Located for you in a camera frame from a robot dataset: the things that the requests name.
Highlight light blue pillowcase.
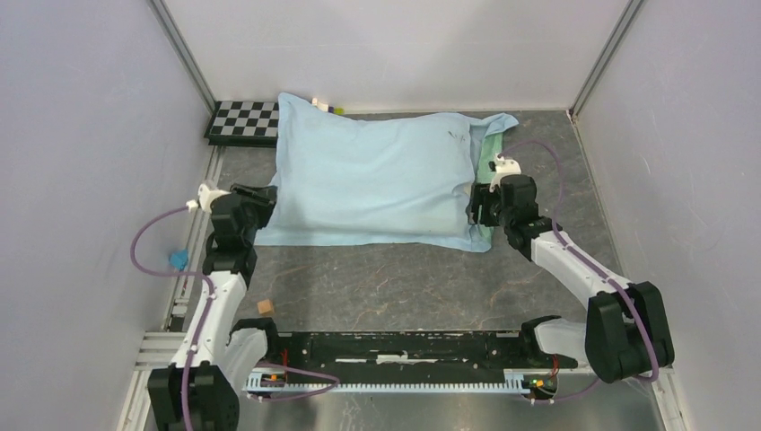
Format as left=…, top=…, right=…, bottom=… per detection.
left=255, top=92, right=518, bottom=252

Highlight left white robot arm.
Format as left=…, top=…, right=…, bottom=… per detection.
left=147, top=183, right=282, bottom=430

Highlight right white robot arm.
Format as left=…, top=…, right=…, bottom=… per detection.
left=469, top=174, right=675, bottom=383

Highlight blue plastic clip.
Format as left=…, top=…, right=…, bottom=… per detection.
left=169, top=249, right=188, bottom=272

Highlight black white checkerboard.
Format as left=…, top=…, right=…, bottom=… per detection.
left=204, top=101, right=279, bottom=148

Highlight small wooden cube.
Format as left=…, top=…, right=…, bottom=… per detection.
left=257, top=299, right=275, bottom=316

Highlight small white purple toy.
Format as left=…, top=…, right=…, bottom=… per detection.
left=311, top=98, right=346, bottom=116

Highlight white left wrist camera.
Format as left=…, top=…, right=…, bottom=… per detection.
left=185, top=180, right=231, bottom=214

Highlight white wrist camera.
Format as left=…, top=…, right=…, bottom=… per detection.
left=185, top=180, right=231, bottom=214
left=489, top=154, right=522, bottom=192

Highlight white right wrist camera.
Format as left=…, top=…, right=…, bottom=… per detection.
left=489, top=154, right=522, bottom=192

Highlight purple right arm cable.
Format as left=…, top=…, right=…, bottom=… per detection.
left=498, top=138, right=661, bottom=406

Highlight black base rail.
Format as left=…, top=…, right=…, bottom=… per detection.
left=265, top=330, right=578, bottom=383

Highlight aluminium frame rails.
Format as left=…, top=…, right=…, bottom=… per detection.
left=135, top=331, right=186, bottom=371

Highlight white toothed cable tray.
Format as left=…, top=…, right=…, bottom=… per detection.
left=243, top=368, right=558, bottom=399

